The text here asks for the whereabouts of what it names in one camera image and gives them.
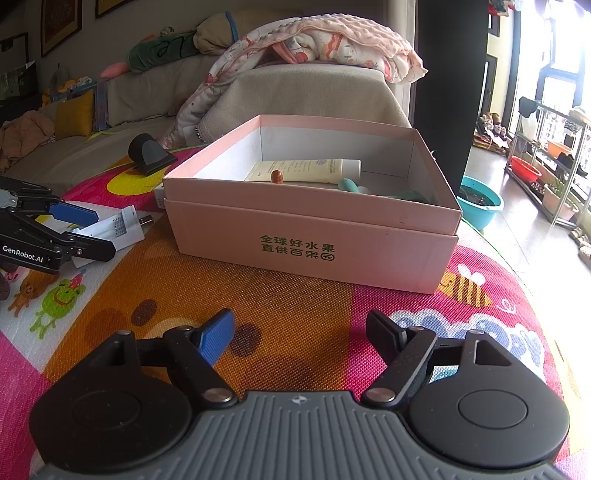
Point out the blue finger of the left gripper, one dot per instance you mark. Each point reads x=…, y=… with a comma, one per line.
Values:
x=73, y=214

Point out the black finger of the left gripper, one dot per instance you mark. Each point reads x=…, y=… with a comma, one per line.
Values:
x=90, y=248

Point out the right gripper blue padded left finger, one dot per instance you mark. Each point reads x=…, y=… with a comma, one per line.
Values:
x=192, y=354

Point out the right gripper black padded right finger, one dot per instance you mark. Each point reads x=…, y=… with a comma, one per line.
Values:
x=406, y=353

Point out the white blister pack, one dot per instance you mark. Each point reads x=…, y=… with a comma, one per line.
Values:
x=123, y=227

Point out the orange animal figurine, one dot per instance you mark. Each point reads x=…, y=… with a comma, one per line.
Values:
x=277, y=177

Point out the cream lotion tube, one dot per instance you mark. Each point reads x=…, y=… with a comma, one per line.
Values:
x=324, y=171

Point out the brown plush toy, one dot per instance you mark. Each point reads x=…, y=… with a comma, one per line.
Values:
x=4, y=288

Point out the peach cloth on sofa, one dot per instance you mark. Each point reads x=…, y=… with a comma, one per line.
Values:
x=22, y=136

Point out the colourful cartoon play mat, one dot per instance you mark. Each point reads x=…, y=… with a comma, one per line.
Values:
x=291, y=332

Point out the yellow cushion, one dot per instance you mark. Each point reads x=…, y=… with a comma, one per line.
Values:
x=75, y=117

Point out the black hair dryer nozzle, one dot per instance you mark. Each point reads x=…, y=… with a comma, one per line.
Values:
x=148, y=155

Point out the beige covered sofa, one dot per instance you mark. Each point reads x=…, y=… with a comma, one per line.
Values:
x=140, y=103

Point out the pink plush toy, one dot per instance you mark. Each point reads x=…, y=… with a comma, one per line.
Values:
x=114, y=70

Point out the pink cardboard box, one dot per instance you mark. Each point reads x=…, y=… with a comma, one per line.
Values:
x=398, y=232

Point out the teal plastic basin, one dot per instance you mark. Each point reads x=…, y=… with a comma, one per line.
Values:
x=479, y=203

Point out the green plush toy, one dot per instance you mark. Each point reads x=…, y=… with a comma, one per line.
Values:
x=161, y=50

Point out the red plastic basin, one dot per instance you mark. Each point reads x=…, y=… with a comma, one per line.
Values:
x=524, y=170

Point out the metal shelf rack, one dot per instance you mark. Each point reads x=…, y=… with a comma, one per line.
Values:
x=558, y=145

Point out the pink floral blanket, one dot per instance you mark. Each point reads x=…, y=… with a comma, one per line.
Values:
x=334, y=38

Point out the framed wall picture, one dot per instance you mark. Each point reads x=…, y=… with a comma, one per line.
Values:
x=59, y=20

